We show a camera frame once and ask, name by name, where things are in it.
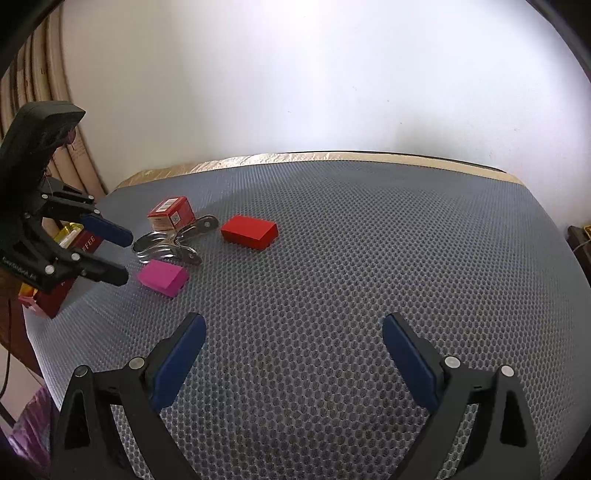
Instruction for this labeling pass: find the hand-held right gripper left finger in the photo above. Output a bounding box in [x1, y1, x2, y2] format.
[51, 312, 207, 480]

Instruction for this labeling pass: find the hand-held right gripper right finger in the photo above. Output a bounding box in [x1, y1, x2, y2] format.
[382, 312, 541, 480]

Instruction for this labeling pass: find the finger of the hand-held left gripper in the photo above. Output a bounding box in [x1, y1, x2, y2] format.
[25, 215, 130, 288]
[32, 179, 134, 247]

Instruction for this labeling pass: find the metal spring clip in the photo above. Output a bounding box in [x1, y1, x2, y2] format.
[132, 215, 219, 266]

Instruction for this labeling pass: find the red tin box gold inside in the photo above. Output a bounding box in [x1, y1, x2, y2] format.
[18, 222, 100, 320]

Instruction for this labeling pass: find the magenta rectangular block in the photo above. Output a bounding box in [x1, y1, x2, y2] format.
[137, 260, 190, 298]

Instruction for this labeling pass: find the brown box with red label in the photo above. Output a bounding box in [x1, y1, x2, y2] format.
[148, 196, 194, 232]

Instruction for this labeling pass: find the red rectangular block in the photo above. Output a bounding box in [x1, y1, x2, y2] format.
[221, 215, 279, 251]

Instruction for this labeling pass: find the grey mesh mat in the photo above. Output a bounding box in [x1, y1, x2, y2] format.
[23, 159, 585, 480]

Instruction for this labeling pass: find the purple plastic bag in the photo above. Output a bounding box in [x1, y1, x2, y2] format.
[7, 385, 54, 467]

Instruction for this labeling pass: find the dark object with yellow mark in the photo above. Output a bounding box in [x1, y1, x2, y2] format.
[567, 225, 591, 259]

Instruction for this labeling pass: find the black cable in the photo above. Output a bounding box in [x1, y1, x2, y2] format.
[0, 295, 14, 398]

